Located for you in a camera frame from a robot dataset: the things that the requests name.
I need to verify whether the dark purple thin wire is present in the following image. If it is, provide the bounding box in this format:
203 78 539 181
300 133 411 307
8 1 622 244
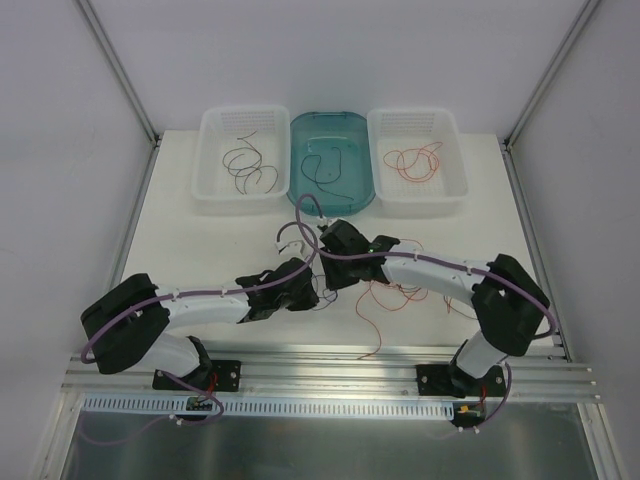
301 146 355 200

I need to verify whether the brown thin wire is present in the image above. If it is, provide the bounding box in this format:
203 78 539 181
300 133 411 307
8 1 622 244
233 164 282 196
223 129 266 176

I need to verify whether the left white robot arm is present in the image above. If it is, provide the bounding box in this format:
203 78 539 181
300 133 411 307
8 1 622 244
81 258 319 390

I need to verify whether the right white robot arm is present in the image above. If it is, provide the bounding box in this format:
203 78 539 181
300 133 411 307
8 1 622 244
320 220 550 398

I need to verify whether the teal transparent plastic bin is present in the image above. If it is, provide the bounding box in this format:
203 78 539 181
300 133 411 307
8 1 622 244
287 111 375 217

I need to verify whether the right white perforated basket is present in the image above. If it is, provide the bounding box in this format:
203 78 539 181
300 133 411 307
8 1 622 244
367 108 469 219

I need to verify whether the white perforated basket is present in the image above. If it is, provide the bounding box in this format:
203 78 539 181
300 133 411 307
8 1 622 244
367 108 469 219
191 105 291 216

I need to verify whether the left white perforated basket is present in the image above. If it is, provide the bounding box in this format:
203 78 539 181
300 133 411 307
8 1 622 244
191 105 291 216

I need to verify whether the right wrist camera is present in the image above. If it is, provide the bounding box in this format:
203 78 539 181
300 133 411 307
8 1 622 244
317 217 336 227

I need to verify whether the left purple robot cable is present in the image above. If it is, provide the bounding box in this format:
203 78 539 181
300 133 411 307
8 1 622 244
79 222 317 364

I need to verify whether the aluminium mounting rail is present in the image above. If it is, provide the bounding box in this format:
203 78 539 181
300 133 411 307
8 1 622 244
64 341 596 401

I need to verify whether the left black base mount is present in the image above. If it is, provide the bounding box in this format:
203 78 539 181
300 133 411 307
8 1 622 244
152 359 242 392

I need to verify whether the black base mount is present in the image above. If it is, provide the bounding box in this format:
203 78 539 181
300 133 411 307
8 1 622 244
415 364 507 399
152 359 242 392

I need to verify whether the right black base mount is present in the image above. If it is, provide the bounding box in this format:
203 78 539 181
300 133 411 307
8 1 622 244
415 364 507 399

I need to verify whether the white slotted cable duct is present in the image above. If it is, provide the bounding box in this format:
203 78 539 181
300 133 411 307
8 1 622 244
83 394 454 421

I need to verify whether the left aluminium frame post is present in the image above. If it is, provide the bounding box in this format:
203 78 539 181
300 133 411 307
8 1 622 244
73 0 161 146

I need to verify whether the aluminium frame post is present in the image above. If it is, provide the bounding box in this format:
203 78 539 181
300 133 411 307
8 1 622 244
504 0 603 152
73 0 161 146

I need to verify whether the right aluminium frame post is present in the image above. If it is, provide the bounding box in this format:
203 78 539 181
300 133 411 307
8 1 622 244
504 0 603 152

